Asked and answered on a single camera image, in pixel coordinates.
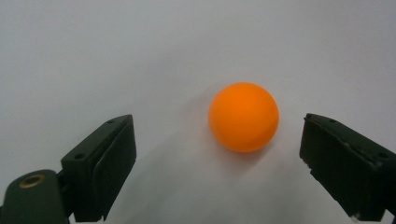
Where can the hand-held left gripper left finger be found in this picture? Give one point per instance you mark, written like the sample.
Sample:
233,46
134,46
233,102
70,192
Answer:
99,168

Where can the orange ball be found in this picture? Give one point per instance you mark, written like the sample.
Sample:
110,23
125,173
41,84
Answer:
243,117

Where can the white table cover sheet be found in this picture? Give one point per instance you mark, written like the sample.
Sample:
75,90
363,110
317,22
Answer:
124,46

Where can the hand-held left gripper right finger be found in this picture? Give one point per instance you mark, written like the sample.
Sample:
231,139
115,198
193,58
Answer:
348,168

